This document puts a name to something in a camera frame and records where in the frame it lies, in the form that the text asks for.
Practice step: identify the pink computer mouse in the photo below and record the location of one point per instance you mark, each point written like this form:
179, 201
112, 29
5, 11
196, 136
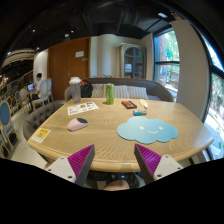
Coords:
76, 124

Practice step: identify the arched glass cabinet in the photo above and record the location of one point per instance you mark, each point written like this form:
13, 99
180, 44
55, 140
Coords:
133, 61

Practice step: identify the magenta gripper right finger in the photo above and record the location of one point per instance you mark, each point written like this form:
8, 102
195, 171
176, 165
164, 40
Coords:
154, 166

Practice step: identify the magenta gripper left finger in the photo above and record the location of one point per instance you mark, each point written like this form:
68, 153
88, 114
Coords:
74, 168

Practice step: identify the teal small pack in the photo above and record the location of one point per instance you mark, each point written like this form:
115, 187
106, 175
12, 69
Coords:
138, 113

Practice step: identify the blue cloud mouse pad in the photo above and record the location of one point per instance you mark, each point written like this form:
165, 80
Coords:
147, 131

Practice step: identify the grey curved sofa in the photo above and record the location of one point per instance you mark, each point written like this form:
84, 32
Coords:
154, 90

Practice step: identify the black backpack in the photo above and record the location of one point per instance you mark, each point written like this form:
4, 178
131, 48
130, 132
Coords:
86, 89

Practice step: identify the black red flat box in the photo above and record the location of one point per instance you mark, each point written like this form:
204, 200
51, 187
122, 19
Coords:
128, 104

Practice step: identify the striped cushion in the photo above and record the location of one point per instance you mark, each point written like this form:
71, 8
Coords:
120, 91

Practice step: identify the grey tufted armchair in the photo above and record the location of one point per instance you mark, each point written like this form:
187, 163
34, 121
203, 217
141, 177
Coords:
35, 119

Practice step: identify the blue round-back chair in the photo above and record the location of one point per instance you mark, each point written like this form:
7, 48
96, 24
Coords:
8, 135

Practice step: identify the clear shaker bottle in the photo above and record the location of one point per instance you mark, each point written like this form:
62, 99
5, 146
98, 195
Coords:
75, 89

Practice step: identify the open laptop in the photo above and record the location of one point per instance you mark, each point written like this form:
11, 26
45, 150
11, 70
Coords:
30, 87

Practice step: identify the wooden door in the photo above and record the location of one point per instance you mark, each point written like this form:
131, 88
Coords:
66, 60

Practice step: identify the yellow QR sticker card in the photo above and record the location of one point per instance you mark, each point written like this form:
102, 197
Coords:
40, 135

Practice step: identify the cream small pouch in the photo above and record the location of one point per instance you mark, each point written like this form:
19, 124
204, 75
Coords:
143, 103

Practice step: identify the green drink can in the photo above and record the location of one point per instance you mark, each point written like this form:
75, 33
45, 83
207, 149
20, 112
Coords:
110, 93

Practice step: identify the seated person in white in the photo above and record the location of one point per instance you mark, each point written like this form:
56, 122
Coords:
36, 94

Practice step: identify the white dining chair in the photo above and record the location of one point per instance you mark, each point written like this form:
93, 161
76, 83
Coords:
45, 93

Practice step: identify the printed paper menu sheet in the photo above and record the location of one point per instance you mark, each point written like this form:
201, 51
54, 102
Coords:
80, 108

